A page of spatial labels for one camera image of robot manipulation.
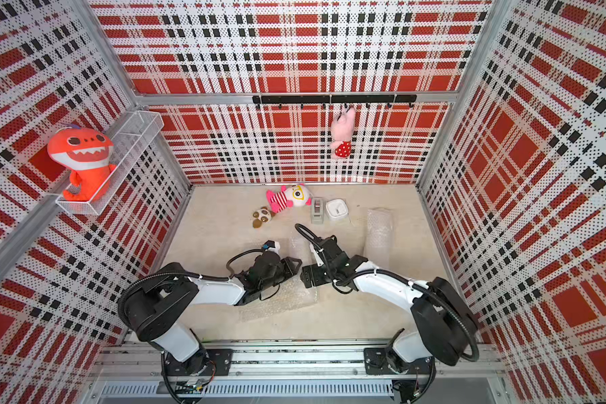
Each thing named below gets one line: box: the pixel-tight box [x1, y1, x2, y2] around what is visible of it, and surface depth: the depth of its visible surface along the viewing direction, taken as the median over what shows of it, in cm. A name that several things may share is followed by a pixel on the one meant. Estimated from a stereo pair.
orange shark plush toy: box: [47, 124, 117, 202], surface depth 64 cm
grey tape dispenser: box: [311, 196, 325, 224], surface depth 110 cm
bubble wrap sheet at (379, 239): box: [363, 207, 394, 270], surface depth 98 cm
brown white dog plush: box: [252, 206, 277, 229], surface depth 109 cm
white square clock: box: [325, 198, 349, 221], surface depth 110 cm
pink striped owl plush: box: [265, 183, 313, 214], surface depth 110 cm
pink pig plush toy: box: [329, 106, 357, 160], surface depth 95 cm
